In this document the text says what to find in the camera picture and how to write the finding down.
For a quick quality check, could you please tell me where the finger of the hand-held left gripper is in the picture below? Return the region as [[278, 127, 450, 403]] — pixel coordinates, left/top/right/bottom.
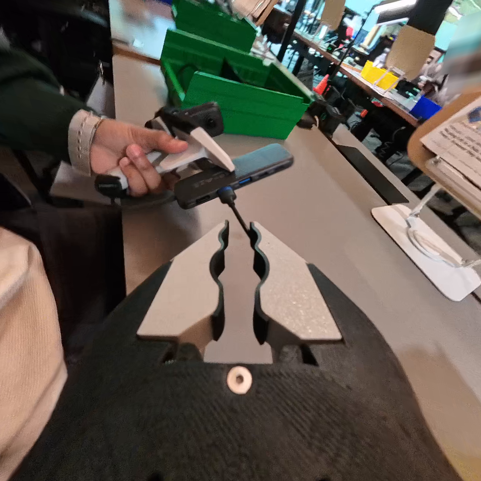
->
[[190, 127, 236, 173]]

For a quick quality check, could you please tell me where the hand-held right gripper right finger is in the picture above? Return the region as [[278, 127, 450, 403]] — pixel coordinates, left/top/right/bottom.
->
[[249, 221, 343, 361]]

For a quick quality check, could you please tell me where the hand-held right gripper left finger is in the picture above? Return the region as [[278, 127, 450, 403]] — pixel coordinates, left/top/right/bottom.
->
[[137, 220, 230, 363]]

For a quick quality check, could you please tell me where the black usb cable blue plug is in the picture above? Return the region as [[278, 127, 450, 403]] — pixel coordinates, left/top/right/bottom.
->
[[217, 186, 252, 238]]

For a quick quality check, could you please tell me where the black smartphone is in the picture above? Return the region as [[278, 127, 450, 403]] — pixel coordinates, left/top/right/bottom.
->
[[175, 143, 294, 210]]

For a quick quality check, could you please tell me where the person's left forearm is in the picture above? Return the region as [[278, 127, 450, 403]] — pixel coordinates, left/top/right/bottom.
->
[[0, 49, 106, 177]]

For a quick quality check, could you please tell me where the grey desk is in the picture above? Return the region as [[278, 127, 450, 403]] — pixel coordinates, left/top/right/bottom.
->
[[51, 53, 481, 481]]

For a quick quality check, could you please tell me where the person's left hand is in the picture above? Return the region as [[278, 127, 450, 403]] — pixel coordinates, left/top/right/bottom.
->
[[90, 118, 188, 197]]

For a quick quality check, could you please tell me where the large green plastic crate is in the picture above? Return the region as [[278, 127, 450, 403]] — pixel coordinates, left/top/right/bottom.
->
[[160, 29, 315, 140]]

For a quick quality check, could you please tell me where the small green plastic crate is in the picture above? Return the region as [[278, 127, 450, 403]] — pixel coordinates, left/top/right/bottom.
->
[[172, 0, 258, 53]]

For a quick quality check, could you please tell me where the dark cloth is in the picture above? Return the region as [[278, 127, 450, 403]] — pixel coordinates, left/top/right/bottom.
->
[[0, 173, 127, 361]]

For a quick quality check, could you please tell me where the white monitor stand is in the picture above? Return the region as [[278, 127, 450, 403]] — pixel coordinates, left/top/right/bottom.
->
[[371, 184, 481, 302]]

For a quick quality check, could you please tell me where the person's beige trouser leg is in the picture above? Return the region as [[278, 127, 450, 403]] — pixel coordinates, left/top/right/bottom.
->
[[0, 227, 68, 481]]

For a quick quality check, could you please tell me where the wooden workbench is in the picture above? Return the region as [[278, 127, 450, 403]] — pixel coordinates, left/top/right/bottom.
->
[[293, 30, 421, 128]]

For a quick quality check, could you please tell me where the small cardboard sign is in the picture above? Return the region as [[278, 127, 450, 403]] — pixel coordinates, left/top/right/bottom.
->
[[321, 0, 345, 31]]

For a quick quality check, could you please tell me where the yellow plastic bin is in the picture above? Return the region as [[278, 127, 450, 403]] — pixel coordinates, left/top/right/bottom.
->
[[362, 60, 399, 91]]

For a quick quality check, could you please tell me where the blue plastic bin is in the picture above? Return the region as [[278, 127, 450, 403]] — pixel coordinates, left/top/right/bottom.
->
[[410, 96, 442, 120]]

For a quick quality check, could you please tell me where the white paper sign board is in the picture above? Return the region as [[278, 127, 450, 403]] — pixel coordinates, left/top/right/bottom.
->
[[408, 92, 481, 215]]

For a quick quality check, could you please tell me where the large cardboard sign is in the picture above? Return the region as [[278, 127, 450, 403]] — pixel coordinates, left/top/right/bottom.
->
[[387, 26, 436, 81]]

